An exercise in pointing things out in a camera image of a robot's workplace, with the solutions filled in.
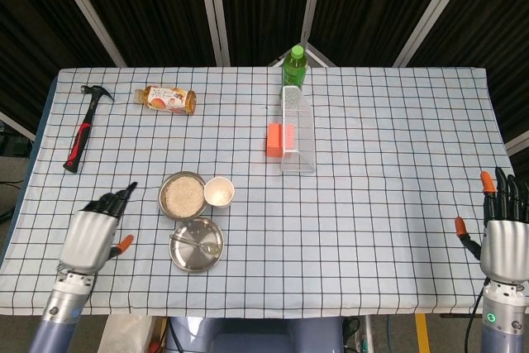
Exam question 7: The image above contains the blue-grey robot torso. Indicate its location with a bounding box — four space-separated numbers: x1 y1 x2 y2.
164 316 345 353

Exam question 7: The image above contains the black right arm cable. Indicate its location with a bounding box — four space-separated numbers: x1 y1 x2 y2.
465 282 489 353

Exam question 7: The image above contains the orange block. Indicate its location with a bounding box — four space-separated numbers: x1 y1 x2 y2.
265 122 298 157

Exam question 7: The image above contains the peach tea bottle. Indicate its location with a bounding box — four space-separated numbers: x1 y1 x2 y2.
133 84 198 117

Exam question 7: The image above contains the black red claw hammer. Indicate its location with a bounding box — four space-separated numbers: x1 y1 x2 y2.
62 84 116 174

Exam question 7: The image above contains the checked light blue tablecloth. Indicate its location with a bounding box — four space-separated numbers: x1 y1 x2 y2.
0 65 516 317

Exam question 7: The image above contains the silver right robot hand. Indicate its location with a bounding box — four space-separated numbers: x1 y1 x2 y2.
454 166 529 284

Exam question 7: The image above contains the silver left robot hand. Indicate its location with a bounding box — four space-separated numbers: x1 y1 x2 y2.
59 181 138 276

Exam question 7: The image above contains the round steel plate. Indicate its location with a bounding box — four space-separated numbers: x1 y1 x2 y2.
169 217 225 274

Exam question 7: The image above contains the clear mesh basket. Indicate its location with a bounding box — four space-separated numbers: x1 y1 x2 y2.
280 84 317 174

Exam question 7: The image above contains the green tea bottle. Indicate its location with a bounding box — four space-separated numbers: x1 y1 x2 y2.
282 44 309 92

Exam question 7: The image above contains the white paper cup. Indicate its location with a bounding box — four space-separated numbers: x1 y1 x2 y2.
203 176 236 209

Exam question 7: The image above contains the steel bowl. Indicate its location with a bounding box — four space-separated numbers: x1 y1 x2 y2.
157 170 207 221

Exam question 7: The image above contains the dark folding screen white frame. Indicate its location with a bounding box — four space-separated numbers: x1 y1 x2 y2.
0 0 529 155

